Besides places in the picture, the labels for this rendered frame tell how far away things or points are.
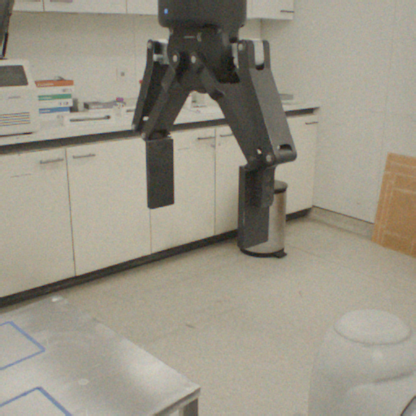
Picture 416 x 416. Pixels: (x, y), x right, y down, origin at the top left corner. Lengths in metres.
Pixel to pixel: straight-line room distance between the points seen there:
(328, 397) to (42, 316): 0.60
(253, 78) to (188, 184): 2.94
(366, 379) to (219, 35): 0.50
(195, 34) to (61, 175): 2.44
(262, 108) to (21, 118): 2.40
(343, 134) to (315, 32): 0.77
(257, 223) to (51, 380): 0.58
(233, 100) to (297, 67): 3.80
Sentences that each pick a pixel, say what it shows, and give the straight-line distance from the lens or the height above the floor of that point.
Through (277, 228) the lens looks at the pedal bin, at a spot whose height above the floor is 0.19.
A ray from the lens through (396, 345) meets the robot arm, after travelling 0.77.
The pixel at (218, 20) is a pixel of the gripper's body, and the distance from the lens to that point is 0.43.
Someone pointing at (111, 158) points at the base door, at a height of 0.72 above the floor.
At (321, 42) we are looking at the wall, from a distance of 4.09.
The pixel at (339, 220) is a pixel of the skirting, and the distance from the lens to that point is 4.13.
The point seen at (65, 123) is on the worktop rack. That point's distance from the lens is 2.96.
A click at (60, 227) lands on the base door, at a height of 0.38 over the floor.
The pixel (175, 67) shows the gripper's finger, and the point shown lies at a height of 1.33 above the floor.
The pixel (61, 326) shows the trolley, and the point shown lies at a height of 0.82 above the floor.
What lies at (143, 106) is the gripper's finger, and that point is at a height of 1.29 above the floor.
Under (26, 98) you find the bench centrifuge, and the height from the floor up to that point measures 1.08.
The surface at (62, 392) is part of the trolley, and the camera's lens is 0.91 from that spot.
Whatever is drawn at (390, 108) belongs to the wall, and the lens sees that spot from 3.76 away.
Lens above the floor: 1.35
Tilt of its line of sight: 17 degrees down
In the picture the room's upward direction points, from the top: straight up
